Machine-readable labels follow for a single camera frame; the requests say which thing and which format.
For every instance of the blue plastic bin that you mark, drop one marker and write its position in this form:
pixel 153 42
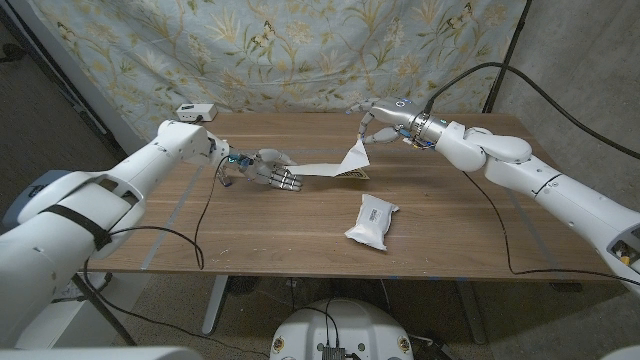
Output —
pixel 22 202

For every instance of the black backdrop stand pole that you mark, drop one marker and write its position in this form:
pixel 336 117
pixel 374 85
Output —
pixel 505 60

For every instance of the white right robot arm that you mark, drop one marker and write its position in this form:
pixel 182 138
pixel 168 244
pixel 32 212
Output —
pixel 525 170

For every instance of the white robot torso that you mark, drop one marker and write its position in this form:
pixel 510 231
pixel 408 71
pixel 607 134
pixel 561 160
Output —
pixel 350 325

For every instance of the white sealed plastic package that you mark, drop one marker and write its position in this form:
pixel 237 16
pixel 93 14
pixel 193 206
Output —
pixel 372 220

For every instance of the yellow new driver bumper sticker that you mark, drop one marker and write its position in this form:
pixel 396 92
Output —
pixel 356 159

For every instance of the white sticker backing paper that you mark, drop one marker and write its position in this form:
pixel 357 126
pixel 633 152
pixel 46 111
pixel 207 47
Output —
pixel 315 169

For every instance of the grey table leg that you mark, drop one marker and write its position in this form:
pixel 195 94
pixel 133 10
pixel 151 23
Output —
pixel 472 312

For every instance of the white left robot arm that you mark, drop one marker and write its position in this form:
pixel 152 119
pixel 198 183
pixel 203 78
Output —
pixel 100 200

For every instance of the white table leg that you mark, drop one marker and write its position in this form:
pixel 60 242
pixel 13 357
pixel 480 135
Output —
pixel 215 305

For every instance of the floral printed backdrop cloth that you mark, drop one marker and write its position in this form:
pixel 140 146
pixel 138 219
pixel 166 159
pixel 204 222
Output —
pixel 325 55

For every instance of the white power socket box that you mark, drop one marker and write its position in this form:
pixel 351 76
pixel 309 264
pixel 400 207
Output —
pixel 196 113

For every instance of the white robot chest edge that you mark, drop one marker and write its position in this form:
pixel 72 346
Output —
pixel 100 354

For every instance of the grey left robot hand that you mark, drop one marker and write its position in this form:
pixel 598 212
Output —
pixel 265 167

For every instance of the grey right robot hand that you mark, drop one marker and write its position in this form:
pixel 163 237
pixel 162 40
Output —
pixel 400 115

